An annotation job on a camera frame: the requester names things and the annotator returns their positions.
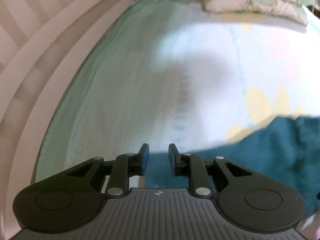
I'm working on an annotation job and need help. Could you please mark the white wooden bed frame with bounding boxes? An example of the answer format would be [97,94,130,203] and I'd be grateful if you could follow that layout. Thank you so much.
[1,0,134,239]

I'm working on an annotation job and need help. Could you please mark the teal pants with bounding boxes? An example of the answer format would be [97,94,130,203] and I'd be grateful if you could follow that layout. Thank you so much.
[144,116,320,217]

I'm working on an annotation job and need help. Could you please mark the pale patterned bed sheet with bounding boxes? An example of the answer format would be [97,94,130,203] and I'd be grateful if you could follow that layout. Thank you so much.
[35,0,319,188]

